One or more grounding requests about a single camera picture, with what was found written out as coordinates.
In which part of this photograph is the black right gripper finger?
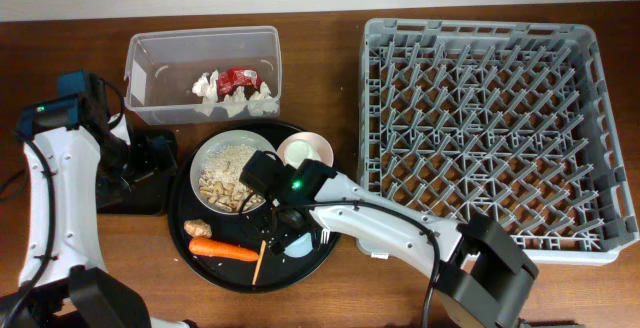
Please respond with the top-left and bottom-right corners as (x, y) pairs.
(242, 203), (273, 241)
(277, 209), (307, 231)

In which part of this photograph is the light blue cup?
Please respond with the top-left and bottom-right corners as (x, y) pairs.
(284, 232), (313, 258)

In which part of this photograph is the white plastic fork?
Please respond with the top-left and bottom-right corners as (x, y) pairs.
(320, 228), (331, 244)

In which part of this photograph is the rice and peanut food waste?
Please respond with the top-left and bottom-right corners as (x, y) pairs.
(196, 144), (264, 214)

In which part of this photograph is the grey plate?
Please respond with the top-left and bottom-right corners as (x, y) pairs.
(190, 130), (274, 215)

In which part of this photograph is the orange carrot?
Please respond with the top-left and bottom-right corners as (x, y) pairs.
(189, 237), (259, 262)

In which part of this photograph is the ginger root piece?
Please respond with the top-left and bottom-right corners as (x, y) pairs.
(183, 219), (212, 238)

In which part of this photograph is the white tissue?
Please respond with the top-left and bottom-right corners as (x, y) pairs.
(191, 70), (279, 118)

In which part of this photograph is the red wrapper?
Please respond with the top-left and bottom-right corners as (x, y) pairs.
(216, 68), (262, 98)

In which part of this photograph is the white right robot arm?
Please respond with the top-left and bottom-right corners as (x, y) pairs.
(240, 151), (539, 327)

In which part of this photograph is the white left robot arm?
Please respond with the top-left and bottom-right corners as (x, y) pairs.
(1, 70), (177, 328)

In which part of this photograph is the clear plastic waste bin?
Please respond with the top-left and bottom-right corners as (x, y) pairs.
(125, 26), (282, 125)

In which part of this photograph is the grey plastic dishwasher rack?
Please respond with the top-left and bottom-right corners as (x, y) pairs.
(357, 18), (639, 265)

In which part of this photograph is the wooden chopstick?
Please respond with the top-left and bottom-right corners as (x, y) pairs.
(252, 240), (267, 286)

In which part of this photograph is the round black tray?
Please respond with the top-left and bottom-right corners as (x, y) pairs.
(167, 152), (340, 293)

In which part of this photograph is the black rectangular tray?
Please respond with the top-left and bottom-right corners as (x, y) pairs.
(95, 129), (178, 216)

